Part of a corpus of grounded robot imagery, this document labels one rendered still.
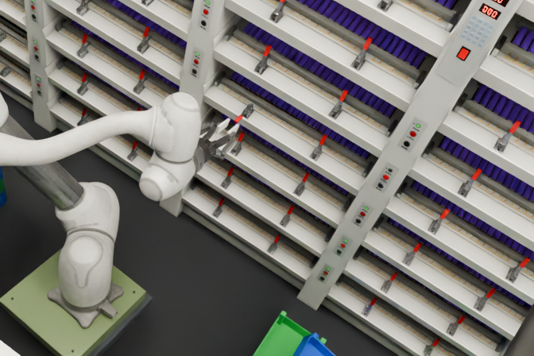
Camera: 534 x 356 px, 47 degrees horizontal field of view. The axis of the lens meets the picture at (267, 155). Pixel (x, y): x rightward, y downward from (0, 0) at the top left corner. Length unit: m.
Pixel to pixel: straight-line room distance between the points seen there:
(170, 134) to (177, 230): 1.14
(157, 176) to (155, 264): 0.99
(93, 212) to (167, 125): 0.61
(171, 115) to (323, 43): 0.49
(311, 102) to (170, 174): 0.51
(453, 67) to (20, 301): 1.51
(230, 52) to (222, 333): 1.09
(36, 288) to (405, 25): 1.44
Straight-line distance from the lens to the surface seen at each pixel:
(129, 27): 2.24
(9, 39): 2.79
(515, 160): 1.71
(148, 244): 2.57
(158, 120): 1.52
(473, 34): 1.52
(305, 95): 1.86
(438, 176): 1.83
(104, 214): 2.06
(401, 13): 1.59
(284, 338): 2.47
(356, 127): 1.83
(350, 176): 1.97
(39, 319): 2.15
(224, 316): 2.46
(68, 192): 1.99
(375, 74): 1.71
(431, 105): 1.66
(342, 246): 2.17
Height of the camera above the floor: 2.20
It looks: 49 degrees down
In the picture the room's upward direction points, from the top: 20 degrees clockwise
